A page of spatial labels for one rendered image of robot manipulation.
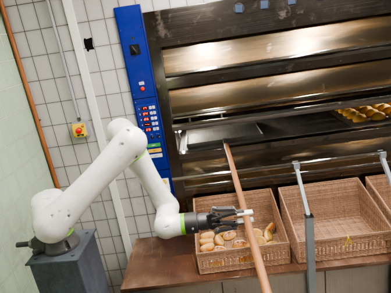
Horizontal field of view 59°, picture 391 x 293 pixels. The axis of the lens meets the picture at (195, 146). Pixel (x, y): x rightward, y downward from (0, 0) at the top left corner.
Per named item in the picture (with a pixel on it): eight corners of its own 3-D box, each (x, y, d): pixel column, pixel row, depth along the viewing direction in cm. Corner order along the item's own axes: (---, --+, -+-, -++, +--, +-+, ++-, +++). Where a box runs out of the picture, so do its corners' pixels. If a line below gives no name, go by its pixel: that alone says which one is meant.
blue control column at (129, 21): (184, 188, 453) (154, 16, 382) (196, 186, 452) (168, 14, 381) (173, 297, 271) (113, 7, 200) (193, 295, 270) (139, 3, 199)
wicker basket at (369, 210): (278, 220, 247) (276, 186, 238) (358, 211, 245) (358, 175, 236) (297, 265, 202) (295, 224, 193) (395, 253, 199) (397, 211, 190)
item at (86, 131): (77, 135, 230) (73, 121, 227) (92, 133, 229) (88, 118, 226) (73, 138, 223) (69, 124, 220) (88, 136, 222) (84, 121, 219)
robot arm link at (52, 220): (23, 238, 114) (134, 121, 120) (24, 217, 128) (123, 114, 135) (54, 256, 120) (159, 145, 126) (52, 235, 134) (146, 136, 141)
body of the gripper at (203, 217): (197, 208, 151) (217, 206, 151) (199, 225, 154) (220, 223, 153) (197, 218, 144) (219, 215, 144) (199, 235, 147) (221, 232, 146)
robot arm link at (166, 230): (155, 245, 147) (149, 226, 142) (157, 226, 159) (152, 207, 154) (187, 242, 147) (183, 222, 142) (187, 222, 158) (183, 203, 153)
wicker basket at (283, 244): (197, 230, 251) (191, 197, 242) (274, 220, 248) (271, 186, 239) (198, 276, 205) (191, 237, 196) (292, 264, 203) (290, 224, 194)
